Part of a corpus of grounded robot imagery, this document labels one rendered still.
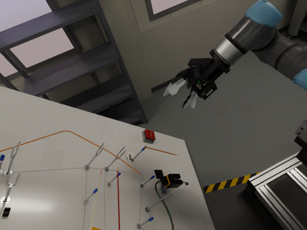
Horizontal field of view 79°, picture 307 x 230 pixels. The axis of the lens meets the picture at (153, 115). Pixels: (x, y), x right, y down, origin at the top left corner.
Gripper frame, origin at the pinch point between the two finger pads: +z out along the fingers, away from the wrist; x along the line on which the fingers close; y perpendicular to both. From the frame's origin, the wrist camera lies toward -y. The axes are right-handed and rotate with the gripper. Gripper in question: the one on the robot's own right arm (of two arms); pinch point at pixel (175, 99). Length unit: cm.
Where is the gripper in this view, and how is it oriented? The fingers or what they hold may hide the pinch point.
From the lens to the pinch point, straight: 65.1
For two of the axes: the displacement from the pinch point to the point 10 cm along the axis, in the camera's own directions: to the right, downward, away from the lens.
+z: -5.9, 6.1, 5.3
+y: 0.0, 6.6, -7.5
